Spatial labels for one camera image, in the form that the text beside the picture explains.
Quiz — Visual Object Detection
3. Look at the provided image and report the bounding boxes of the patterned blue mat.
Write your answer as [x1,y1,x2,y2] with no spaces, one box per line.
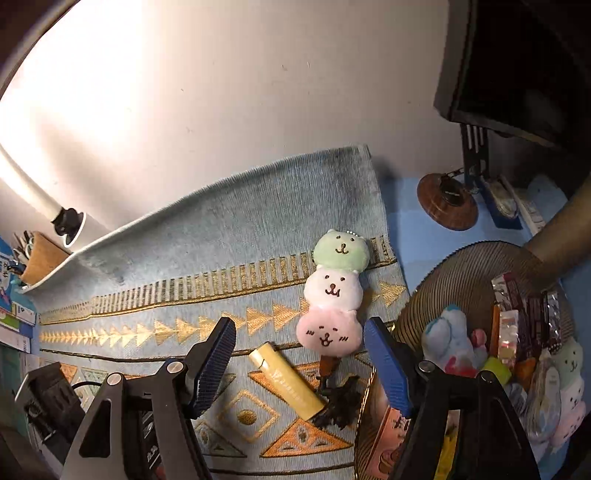
[23,144,411,480]

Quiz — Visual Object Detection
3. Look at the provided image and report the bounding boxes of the gold ribbed bowl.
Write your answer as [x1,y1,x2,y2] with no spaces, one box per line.
[353,241,583,480]

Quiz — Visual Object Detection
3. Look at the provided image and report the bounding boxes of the black monitor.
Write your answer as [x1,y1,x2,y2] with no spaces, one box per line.
[434,0,591,148]

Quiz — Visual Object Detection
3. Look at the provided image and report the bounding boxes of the round wooden coaster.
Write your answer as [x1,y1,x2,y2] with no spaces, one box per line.
[417,172,479,232]

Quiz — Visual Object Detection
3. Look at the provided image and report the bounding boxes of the yellow lip balm tube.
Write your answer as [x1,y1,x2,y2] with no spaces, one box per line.
[248,342,326,422]

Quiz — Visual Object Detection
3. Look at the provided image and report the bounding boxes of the black monitor stand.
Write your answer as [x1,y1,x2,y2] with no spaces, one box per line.
[459,124,491,195]

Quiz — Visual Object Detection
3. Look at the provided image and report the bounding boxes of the yellow block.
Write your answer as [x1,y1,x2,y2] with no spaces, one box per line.
[480,355,511,384]

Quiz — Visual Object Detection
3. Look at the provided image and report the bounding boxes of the blue box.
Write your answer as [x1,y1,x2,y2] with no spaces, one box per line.
[478,175,525,230]

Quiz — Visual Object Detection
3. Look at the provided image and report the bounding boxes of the blue workbooks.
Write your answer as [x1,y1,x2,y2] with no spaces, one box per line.
[0,237,38,356]

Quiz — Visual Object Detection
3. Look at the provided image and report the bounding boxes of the blue and white plush toy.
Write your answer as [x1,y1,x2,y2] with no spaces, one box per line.
[421,305,490,379]

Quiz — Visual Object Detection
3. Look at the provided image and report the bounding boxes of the dark foil snack packet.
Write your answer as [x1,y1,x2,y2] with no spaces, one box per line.
[490,272,527,324]
[526,291,561,361]

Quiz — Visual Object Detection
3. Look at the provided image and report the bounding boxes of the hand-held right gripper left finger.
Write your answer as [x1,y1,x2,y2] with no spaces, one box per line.
[60,316,237,480]

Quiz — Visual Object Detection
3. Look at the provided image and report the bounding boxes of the wooden pen holder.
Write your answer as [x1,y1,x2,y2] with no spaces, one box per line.
[21,231,72,286]

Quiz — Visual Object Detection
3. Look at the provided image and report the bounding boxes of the dango plush toy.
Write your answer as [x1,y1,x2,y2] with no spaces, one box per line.
[549,337,587,450]
[295,228,372,380]

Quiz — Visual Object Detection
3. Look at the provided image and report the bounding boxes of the orange printed snack packet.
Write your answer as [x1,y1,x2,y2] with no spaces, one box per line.
[369,401,462,480]

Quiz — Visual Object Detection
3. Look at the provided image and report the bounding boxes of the pink and white snack packet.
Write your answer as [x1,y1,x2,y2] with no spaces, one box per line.
[496,309,520,365]

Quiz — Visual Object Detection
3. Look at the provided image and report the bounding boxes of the white desk lamp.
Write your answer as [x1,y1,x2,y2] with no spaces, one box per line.
[0,143,86,250]

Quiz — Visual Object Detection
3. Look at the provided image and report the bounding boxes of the bunch of pens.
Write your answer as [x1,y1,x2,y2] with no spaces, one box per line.
[9,230,38,273]

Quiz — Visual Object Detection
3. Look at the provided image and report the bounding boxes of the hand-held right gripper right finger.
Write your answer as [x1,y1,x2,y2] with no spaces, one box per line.
[364,316,541,480]

